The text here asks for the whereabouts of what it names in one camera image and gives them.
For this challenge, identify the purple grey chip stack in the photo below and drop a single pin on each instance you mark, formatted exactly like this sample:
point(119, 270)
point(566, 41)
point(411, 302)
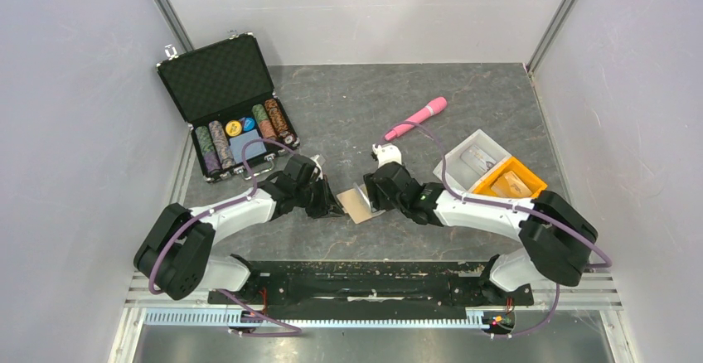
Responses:
point(221, 144)

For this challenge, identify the pink toy microphone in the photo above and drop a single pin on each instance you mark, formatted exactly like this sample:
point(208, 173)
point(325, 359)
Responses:
point(433, 107)

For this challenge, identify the orange black chip stack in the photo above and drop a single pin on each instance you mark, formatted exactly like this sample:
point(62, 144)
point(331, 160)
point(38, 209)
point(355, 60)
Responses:
point(277, 118)

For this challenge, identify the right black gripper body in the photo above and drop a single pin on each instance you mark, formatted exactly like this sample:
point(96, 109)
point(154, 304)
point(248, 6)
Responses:
point(400, 205)

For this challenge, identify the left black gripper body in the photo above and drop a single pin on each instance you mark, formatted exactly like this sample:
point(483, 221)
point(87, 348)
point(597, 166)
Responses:
point(301, 192)

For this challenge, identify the green purple chip stack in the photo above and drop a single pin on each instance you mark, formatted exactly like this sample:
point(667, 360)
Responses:
point(208, 151)

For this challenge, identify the green red chip stack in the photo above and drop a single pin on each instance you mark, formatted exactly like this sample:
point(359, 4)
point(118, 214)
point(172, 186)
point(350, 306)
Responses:
point(263, 122)

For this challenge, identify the white plastic bin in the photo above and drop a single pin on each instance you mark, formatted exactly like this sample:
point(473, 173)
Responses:
point(460, 176)

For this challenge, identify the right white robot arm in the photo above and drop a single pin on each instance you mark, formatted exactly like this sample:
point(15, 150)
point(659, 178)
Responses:
point(556, 240)

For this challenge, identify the blue dealer chip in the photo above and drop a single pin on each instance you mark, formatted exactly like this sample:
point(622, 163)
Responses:
point(248, 124)

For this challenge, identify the yellow dealer chip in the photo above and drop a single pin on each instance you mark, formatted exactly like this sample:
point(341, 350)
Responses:
point(233, 128)

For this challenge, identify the black poker chip case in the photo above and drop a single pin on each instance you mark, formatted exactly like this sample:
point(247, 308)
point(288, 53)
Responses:
point(223, 81)

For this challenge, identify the white slotted cable duct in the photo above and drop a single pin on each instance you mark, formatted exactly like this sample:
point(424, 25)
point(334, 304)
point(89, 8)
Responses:
point(230, 317)

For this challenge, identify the beige card holder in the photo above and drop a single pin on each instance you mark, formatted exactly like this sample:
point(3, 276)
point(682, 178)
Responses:
point(356, 203)

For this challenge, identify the card in orange bin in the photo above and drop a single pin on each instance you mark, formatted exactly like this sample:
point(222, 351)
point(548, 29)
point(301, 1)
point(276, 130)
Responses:
point(510, 185)

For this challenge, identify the orange plastic bin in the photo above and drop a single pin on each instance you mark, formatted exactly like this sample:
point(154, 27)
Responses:
point(482, 187)

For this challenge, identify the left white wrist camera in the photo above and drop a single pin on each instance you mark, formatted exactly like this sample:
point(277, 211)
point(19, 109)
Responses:
point(319, 161)

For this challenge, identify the card in white bin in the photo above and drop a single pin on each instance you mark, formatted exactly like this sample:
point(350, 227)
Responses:
point(477, 159)

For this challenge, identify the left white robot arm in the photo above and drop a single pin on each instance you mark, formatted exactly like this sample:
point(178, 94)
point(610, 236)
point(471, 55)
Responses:
point(176, 254)

